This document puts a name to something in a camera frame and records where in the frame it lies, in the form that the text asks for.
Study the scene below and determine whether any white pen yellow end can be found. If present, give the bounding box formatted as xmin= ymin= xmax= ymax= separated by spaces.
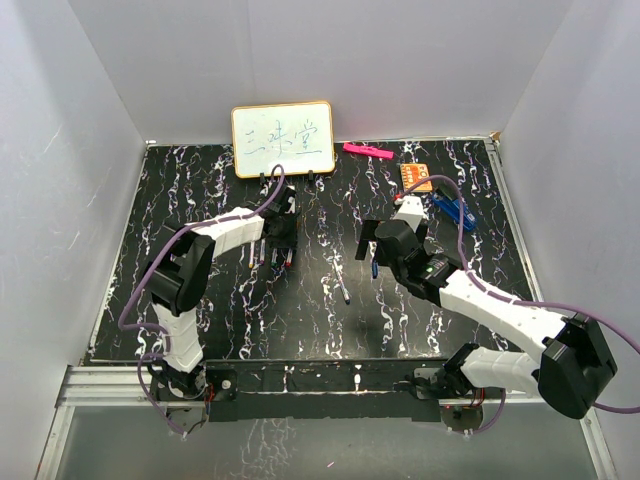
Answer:
xmin=249 ymin=242 xmax=255 ymax=269

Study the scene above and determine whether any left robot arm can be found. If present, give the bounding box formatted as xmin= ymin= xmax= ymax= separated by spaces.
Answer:
xmin=144 ymin=186 xmax=299 ymax=399

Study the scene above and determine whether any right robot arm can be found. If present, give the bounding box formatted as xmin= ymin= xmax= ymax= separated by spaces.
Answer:
xmin=356 ymin=220 xmax=617 ymax=419

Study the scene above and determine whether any white pen blue end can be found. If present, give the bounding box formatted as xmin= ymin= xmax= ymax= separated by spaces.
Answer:
xmin=333 ymin=258 xmax=351 ymax=305

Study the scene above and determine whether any small spiral notebook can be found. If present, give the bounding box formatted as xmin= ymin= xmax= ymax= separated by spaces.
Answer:
xmin=400 ymin=163 xmax=433 ymax=193

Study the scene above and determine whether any black base bar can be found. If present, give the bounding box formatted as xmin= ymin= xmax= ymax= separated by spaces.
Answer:
xmin=202 ymin=358 xmax=506 ymax=425

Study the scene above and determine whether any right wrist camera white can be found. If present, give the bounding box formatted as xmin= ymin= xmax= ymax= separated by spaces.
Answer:
xmin=391 ymin=195 xmax=426 ymax=233

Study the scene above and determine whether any whiteboard with yellow frame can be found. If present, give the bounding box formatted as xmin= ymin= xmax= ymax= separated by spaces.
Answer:
xmin=231 ymin=101 xmax=336 ymax=179

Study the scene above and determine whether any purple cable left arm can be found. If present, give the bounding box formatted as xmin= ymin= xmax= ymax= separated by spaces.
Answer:
xmin=118 ymin=164 xmax=286 ymax=436

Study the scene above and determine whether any aluminium frame rail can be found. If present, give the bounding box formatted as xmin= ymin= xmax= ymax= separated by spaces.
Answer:
xmin=55 ymin=363 xmax=171 ymax=409

